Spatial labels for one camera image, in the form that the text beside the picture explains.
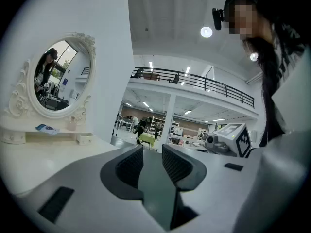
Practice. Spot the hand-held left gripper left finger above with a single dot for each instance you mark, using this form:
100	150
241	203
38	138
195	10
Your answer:
126	173

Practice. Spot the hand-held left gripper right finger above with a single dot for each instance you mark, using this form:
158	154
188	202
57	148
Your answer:
184	173

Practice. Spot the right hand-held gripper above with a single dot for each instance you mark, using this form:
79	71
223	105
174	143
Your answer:
233	139

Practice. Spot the blue and white packet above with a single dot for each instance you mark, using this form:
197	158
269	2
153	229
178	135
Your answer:
47	129

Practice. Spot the white dressing table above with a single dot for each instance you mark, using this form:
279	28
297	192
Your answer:
36	159

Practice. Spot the person's black jacket torso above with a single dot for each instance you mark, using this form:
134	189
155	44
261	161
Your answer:
272	125

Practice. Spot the green table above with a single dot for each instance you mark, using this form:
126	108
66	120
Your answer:
148	138

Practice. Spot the white pillar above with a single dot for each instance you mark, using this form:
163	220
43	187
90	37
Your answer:
169	120

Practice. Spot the white shelving rack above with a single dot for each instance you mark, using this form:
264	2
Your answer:
155	121

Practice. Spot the black balcony railing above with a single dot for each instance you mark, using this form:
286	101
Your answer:
194	81

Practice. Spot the pink bottle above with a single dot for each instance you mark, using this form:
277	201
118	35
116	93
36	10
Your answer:
71	125

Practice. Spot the row of ceiling strip lights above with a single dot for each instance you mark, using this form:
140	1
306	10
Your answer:
187	70

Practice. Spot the round ceiling lamp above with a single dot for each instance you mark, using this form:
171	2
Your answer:
253	56
206	31

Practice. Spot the white ornate oval mirror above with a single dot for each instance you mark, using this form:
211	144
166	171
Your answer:
60	81

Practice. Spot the black head-worn camera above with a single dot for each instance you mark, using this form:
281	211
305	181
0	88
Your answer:
217	18

